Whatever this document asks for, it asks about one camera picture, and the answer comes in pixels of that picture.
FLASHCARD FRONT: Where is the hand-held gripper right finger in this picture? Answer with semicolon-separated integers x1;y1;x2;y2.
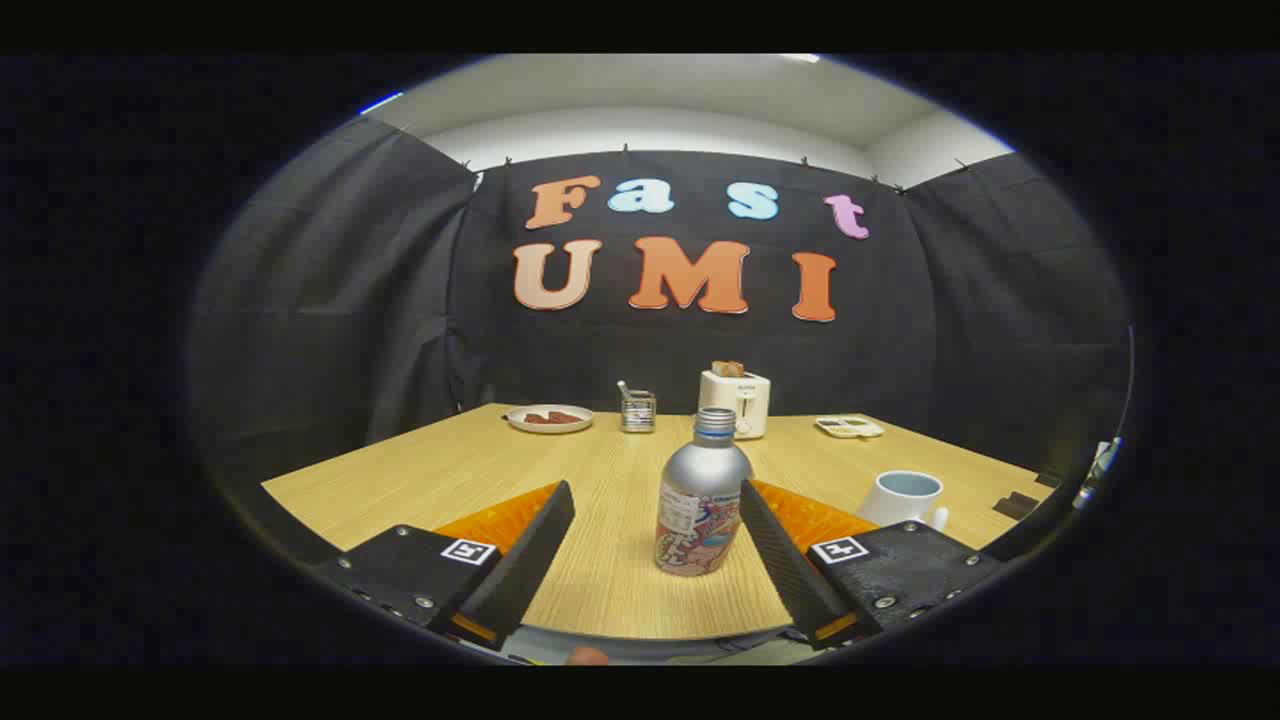
738;478;1004;651

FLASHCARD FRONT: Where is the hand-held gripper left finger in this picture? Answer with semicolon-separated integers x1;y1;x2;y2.
318;480;577;653

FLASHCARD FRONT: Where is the metal wire holder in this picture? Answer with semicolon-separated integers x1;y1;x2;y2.
617;388;658;434

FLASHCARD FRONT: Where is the black backdrop cloth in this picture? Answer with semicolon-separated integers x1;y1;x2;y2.
185;115;1133;501

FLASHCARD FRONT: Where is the wooden table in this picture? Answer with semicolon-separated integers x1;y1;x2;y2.
262;403;1056;641

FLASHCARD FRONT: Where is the white cup blue inside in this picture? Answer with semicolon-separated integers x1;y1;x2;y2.
858;470;951;533

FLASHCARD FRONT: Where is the white toaster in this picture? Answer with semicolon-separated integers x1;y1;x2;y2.
698;368;772;441

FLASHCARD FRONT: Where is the white round plate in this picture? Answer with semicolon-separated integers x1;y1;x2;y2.
506;404;595;434

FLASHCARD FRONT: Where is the white grey gadget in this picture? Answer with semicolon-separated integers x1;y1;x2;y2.
1072;437;1123;511

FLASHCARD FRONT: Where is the silver juice bottle printed label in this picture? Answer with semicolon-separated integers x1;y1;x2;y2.
654;407;755;578

